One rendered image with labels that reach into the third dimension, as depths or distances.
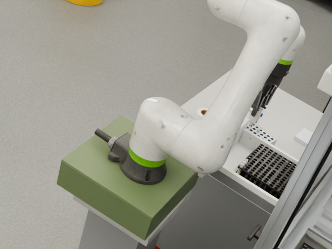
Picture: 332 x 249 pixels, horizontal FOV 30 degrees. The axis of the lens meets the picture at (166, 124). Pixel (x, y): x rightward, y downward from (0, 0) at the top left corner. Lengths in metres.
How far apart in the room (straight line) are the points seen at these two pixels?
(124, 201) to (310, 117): 1.11
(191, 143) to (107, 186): 0.29
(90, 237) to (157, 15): 2.85
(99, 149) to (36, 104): 1.58
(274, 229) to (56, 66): 2.58
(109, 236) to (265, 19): 0.85
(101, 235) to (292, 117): 1.00
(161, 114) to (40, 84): 1.97
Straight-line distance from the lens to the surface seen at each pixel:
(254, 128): 2.41
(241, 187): 2.00
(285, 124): 2.56
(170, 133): 1.74
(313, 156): 1.33
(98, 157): 1.93
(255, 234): 1.80
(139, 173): 1.87
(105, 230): 2.03
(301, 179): 1.37
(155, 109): 1.76
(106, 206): 1.88
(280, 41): 1.73
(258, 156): 2.09
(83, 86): 3.72
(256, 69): 1.72
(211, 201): 2.42
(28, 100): 3.53
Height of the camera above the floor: 2.12
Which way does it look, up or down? 36 degrees down
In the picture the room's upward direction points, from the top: 18 degrees clockwise
